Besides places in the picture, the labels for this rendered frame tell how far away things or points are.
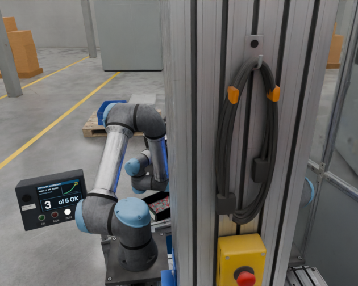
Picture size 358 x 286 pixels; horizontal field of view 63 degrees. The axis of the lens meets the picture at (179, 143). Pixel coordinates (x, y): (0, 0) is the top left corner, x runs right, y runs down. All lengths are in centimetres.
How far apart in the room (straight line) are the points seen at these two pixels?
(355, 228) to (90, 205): 135
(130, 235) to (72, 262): 170
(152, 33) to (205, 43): 833
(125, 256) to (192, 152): 67
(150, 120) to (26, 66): 850
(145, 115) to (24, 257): 203
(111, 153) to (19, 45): 850
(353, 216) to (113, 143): 128
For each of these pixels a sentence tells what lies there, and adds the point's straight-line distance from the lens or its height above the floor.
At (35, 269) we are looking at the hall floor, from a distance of 278.
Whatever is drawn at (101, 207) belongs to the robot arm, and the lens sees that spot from 108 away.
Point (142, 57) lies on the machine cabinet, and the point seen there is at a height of 41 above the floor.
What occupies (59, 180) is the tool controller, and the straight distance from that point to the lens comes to 130.
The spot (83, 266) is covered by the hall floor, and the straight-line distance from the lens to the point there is 266.
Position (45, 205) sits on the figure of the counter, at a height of 116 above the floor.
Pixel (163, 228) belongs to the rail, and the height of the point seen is 84.
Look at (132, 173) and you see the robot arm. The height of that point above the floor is 116.
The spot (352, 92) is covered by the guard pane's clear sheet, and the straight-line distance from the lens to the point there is 166.
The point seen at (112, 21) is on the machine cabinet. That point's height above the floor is 139.
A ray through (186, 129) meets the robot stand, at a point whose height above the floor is 171.
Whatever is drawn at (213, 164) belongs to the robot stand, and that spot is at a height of 163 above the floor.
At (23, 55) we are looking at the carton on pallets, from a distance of 959.
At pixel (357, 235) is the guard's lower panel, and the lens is 184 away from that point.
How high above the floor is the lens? 190
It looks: 26 degrees down
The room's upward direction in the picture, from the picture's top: 2 degrees counter-clockwise
